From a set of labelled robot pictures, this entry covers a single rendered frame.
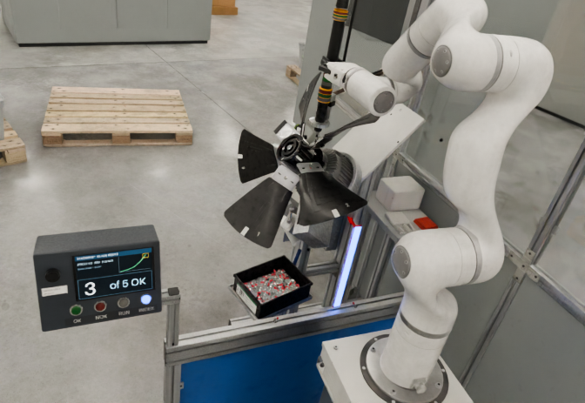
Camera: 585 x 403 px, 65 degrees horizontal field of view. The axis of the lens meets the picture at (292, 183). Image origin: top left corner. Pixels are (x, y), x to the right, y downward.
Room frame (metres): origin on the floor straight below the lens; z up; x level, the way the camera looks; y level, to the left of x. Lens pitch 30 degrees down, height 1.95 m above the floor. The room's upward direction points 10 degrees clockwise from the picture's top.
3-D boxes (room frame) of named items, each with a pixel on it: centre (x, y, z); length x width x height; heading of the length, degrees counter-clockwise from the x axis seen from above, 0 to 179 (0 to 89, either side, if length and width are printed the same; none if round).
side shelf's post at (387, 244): (1.79, -0.49, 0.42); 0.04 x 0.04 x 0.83; 27
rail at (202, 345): (1.07, -0.13, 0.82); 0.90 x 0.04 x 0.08; 117
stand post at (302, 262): (1.61, -0.09, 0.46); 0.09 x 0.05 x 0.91; 27
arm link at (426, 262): (0.77, -0.32, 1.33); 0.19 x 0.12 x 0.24; 113
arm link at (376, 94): (1.22, -0.17, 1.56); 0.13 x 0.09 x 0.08; 27
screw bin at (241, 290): (1.19, 0.01, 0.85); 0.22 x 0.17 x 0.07; 133
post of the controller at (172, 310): (0.88, 0.26, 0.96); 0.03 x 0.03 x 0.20; 27
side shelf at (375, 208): (1.79, -0.49, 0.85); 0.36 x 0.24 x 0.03; 27
